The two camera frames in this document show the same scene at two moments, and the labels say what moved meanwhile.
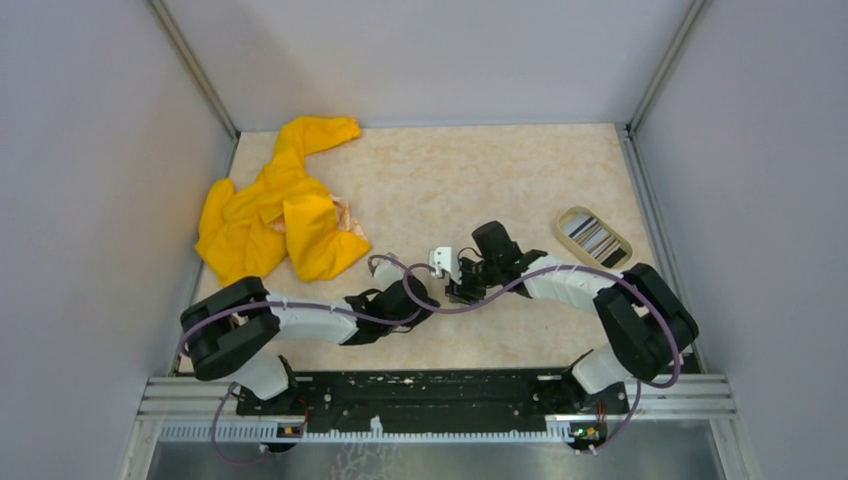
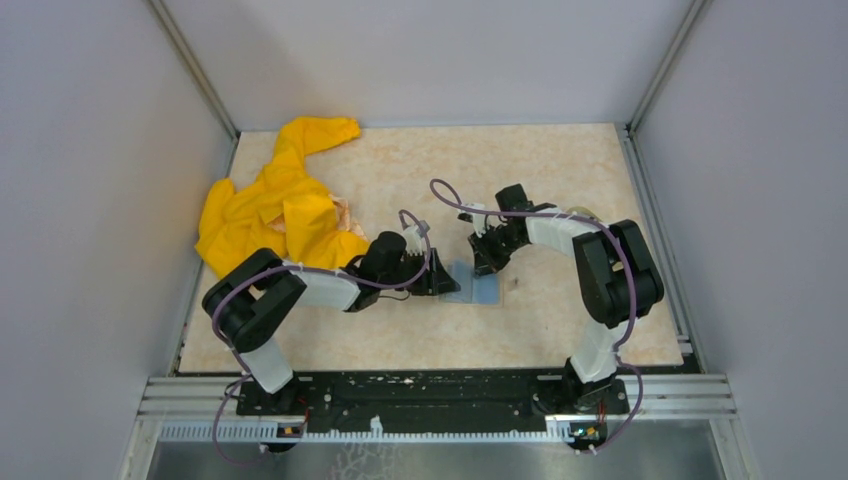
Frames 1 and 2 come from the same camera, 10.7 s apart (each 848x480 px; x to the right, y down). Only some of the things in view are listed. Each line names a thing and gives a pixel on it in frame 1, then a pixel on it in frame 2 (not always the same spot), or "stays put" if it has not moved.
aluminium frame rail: [689, 398] stays put
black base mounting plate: [449, 398] stays put
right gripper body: [476, 277] -> [493, 237]
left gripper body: [413, 320] -> [409, 268]
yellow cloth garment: [281, 213] stays put
